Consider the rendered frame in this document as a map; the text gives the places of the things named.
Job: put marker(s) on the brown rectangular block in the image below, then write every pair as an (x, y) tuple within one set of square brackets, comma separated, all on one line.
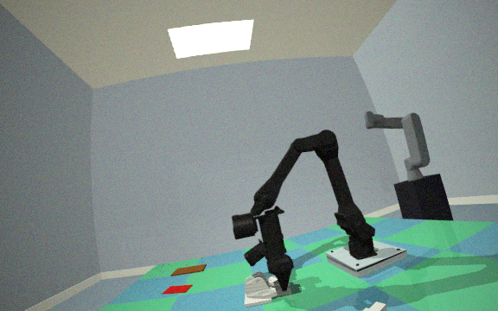
[(188, 270)]

